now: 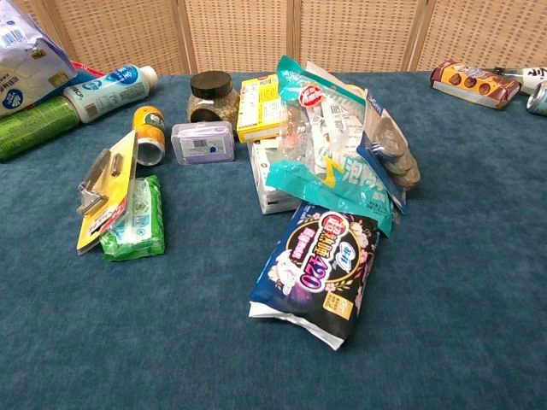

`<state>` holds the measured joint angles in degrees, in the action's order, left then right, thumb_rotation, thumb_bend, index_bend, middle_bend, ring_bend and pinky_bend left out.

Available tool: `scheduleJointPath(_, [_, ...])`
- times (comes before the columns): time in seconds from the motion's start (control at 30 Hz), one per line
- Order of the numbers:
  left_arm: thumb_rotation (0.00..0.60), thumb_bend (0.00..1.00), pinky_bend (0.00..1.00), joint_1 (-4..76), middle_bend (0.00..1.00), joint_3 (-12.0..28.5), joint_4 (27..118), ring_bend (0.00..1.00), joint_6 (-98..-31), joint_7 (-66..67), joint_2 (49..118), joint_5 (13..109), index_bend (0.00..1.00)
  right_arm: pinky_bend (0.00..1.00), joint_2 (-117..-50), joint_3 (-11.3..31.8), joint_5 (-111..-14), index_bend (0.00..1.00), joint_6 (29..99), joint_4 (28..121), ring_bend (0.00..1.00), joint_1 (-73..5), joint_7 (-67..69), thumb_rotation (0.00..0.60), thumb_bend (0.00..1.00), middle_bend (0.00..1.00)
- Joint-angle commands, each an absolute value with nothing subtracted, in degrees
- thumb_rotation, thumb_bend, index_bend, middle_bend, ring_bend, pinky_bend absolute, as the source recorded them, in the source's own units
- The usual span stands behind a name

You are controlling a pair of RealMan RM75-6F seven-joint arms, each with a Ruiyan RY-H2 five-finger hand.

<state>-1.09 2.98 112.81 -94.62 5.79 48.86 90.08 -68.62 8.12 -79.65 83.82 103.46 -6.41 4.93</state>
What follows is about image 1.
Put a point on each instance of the white purple tissue pack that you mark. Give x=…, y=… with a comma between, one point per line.
x=25, y=55

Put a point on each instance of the white box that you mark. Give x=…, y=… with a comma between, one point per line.
x=267, y=188

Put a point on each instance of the dark blue sanitary pad pack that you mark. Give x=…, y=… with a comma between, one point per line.
x=318, y=269

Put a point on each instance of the green wet wipes pack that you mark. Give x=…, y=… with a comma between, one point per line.
x=139, y=226

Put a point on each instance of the white blue plastic bottle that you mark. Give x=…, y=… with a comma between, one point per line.
x=107, y=91

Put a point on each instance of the orange green drink can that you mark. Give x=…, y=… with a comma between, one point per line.
x=149, y=130

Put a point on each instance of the yellow card razor pack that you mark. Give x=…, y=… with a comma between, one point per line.
x=109, y=188

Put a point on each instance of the black lid glass spice jar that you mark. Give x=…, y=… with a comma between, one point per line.
x=212, y=100

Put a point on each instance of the blue card battery pack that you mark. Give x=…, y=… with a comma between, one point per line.
x=391, y=141

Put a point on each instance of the red flat package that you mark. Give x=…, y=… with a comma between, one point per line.
x=87, y=69

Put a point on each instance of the clear purple plastic case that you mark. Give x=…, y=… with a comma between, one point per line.
x=203, y=143

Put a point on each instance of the blue velvet table cloth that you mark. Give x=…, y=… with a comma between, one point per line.
x=171, y=299

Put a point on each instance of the green cylindrical can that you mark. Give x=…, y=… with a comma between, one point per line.
x=30, y=124

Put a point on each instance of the silver drink can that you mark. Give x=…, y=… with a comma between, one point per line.
x=538, y=98

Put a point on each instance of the brown cookie package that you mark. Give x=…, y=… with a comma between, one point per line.
x=472, y=83

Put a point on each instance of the woven rattan folding screen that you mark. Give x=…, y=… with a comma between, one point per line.
x=239, y=30

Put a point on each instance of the yellow cardboard box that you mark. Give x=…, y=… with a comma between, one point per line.
x=260, y=109

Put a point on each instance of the teal clear sachet bag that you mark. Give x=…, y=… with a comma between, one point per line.
x=329, y=145

